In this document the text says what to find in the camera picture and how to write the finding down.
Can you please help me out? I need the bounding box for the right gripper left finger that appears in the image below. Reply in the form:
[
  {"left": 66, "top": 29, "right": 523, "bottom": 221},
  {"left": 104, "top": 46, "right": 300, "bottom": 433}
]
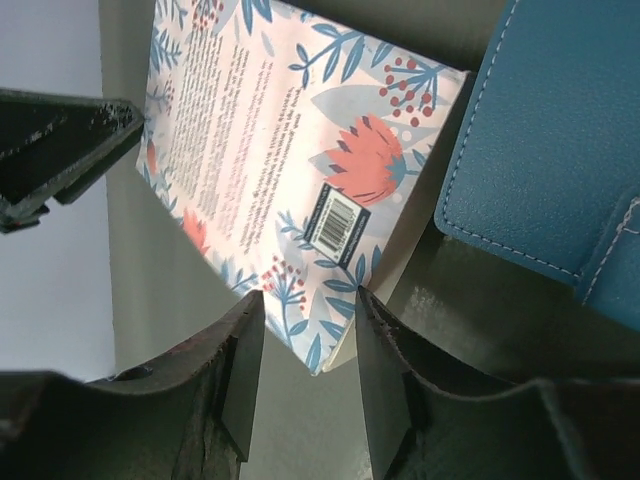
[{"left": 1, "top": 291, "right": 264, "bottom": 479}]

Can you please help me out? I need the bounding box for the small teal notebook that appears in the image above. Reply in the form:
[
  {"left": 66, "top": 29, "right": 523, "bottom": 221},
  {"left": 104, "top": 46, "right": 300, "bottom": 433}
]
[{"left": 434, "top": 0, "right": 639, "bottom": 328}]

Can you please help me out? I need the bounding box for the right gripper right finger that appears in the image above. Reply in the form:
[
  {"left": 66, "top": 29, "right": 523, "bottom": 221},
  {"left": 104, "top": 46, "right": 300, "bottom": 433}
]
[{"left": 354, "top": 288, "right": 639, "bottom": 479}]

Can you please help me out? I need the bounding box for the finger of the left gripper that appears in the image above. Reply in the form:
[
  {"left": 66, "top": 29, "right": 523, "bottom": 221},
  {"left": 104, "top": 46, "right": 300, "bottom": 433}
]
[{"left": 1, "top": 88, "right": 144, "bottom": 234}]

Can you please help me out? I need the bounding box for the floral cover book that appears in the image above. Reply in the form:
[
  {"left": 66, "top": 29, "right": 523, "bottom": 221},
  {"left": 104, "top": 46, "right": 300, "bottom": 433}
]
[{"left": 137, "top": 1, "right": 472, "bottom": 375}]

